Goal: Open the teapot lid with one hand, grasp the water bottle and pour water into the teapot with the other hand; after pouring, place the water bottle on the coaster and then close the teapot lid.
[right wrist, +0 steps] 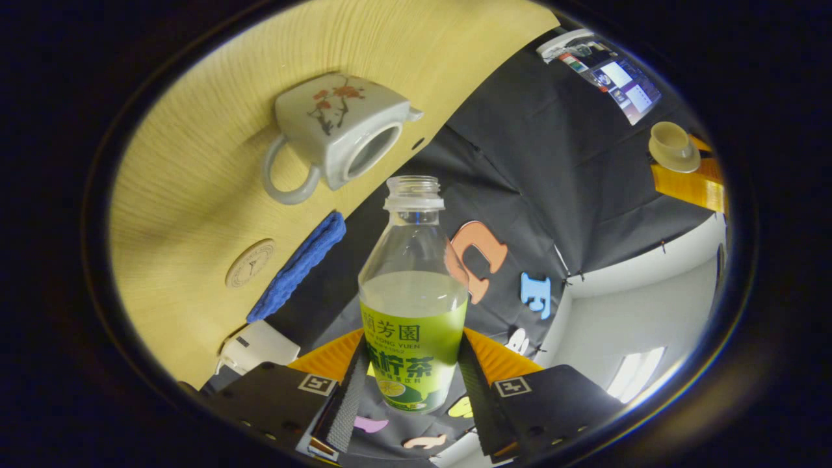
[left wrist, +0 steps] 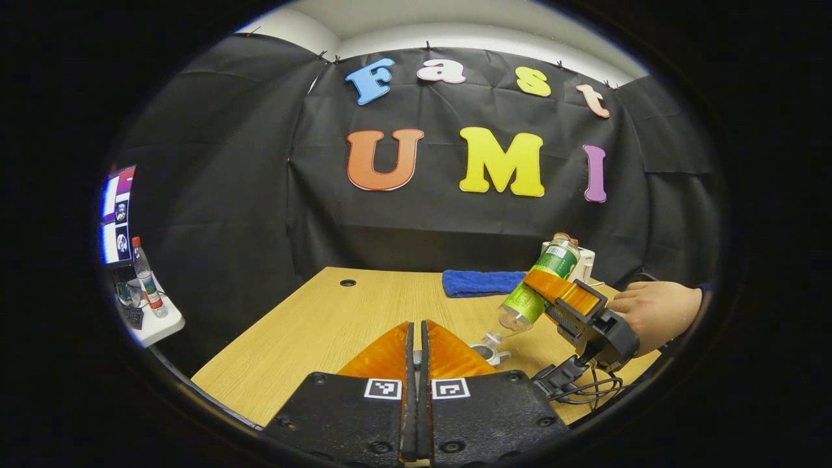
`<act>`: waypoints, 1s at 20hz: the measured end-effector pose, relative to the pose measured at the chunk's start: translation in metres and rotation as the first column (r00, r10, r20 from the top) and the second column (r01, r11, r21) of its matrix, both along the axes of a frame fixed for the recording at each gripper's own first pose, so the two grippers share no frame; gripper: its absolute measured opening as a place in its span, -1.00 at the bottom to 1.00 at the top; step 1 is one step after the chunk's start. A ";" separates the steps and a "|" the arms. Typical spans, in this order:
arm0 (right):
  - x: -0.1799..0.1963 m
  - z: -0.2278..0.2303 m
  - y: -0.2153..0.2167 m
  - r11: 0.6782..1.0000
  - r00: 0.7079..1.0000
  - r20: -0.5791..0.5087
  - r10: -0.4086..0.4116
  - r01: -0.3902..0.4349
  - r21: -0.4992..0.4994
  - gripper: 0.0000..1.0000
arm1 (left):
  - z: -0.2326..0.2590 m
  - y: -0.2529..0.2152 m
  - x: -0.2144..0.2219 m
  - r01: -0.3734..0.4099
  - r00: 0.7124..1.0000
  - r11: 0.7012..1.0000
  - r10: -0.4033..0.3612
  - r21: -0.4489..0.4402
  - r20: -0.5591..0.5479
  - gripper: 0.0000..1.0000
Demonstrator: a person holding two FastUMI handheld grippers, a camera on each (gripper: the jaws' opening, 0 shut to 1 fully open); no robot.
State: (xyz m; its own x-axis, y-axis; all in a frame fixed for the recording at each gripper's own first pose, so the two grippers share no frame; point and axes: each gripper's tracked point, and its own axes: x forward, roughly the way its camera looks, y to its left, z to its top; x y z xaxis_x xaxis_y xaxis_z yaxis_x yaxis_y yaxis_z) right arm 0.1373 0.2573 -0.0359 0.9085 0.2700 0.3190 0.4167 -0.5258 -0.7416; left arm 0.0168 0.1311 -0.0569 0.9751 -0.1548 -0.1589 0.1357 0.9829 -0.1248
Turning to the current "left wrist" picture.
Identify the red cap plastic bottle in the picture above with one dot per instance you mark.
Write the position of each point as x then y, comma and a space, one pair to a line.
148, 279

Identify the brown bread slice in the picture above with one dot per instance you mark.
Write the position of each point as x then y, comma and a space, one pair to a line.
563, 236

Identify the green label water bottle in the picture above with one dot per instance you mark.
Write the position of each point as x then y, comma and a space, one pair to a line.
530, 302

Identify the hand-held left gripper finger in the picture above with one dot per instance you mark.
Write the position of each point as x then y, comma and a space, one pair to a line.
424, 403
410, 403

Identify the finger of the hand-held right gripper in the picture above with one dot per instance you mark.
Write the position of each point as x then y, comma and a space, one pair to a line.
565, 294

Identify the white side table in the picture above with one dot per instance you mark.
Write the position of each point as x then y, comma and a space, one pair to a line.
159, 325

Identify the white toaster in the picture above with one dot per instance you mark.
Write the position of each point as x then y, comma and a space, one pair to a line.
587, 260

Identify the computer monitor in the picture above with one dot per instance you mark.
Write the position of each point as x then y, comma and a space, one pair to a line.
118, 214

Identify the blue towel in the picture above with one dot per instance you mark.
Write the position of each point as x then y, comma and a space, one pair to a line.
481, 283

